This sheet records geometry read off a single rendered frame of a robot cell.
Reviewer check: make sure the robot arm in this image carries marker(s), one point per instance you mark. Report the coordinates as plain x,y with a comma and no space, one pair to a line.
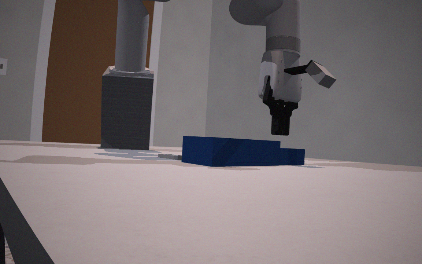
282,19

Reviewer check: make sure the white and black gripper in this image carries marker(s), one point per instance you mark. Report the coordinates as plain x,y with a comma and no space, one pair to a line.
279,90

